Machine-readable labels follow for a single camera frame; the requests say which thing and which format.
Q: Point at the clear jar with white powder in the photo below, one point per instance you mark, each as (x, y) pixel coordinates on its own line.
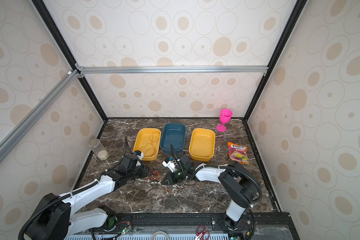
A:
(98, 149)

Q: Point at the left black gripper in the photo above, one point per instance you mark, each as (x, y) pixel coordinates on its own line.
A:
(144, 172)

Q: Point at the left yellow plastic bin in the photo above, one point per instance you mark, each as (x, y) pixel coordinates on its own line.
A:
(148, 142)

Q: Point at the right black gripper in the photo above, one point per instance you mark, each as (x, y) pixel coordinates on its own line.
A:
(170, 181)

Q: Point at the teal plastic bin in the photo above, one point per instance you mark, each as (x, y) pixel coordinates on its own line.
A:
(175, 134)

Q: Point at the diagonal aluminium rail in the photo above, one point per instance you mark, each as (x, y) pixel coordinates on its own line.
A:
(13, 138)

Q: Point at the yellow plastic bin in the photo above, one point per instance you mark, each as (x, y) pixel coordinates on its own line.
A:
(148, 142)
(202, 144)

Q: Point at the horizontal aluminium rail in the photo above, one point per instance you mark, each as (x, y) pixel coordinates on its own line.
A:
(173, 70)

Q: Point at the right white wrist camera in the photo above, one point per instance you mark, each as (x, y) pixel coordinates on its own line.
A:
(170, 164)

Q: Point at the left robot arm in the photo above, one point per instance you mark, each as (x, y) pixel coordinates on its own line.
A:
(57, 217)

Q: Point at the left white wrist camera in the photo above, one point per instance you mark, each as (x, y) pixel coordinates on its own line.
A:
(139, 154)

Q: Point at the pink plastic goblet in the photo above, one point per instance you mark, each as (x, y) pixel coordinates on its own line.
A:
(225, 117)

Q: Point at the colourful snack bag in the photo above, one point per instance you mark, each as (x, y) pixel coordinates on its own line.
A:
(238, 153)

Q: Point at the right yellow plastic bin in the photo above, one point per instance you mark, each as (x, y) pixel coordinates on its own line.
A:
(202, 144)

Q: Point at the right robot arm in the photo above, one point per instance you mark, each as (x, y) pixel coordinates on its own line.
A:
(243, 188)

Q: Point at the red handled scissors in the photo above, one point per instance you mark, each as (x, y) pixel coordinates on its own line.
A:
(202, 233)

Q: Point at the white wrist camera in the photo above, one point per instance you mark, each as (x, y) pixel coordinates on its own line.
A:
(170, 164)
(139, 154)

